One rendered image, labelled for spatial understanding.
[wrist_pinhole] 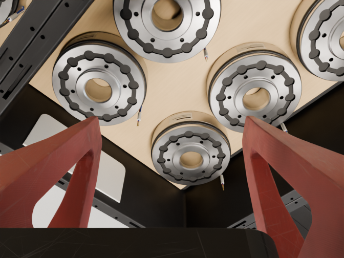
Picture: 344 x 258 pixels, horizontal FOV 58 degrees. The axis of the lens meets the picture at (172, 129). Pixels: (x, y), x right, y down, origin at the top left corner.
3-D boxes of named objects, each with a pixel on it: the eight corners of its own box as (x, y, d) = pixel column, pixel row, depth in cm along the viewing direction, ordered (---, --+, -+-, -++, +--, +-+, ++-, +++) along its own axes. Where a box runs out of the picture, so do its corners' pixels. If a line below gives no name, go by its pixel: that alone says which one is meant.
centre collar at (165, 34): (167, 48, 31) (167, 51, 31) (130, 14, 29) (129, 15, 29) (203, 13, 29) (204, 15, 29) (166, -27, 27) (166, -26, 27)
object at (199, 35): (168, 79, 34) (168, 82, 33) (92, 12, 30) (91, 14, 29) (241, 11, 30) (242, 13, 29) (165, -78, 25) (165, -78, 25)
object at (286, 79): (245, 144, 39) (246, 147, 39) (191, 94, 35) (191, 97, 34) (317, 94, 35) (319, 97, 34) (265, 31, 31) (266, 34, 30)
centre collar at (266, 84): (250, 122, 37) (251, 125, 36) (223, 97, 35) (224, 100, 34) (286, 97, 35) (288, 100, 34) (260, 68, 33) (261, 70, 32)
